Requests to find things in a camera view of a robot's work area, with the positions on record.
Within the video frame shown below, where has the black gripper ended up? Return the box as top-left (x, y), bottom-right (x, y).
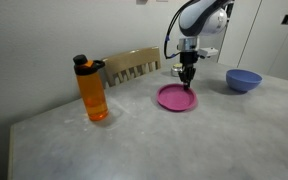
top-left (178, 50), bottom-right (199, 91)

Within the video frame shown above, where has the pink plate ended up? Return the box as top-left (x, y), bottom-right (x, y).
top-left (156, 83), bottom-right (198, 112)

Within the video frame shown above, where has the blue bowl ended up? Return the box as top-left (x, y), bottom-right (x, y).
top-left (225, 68), bottom-right (263, 94)

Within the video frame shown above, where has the small silver candle tin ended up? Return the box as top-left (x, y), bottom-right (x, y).
top-left (170, 62), bottom-right (185, 78)

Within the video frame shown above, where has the wooden chair with lattice back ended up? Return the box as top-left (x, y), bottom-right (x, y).
top-left (101, 46), bottom-right (162, 89)

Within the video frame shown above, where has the white door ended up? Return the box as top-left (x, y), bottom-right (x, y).
top-left (217, 0), bottom-right (288, 84)

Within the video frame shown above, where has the orange water bottle black cap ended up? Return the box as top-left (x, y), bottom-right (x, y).
top-left (72, 54), bottom-right (110, 122)

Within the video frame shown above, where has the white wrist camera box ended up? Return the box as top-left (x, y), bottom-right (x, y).
top-left (198, 47), bottom-right (219, 59)

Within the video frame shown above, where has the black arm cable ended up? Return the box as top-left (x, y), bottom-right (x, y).
top-left (163, 0), bottom-right (192, 60)

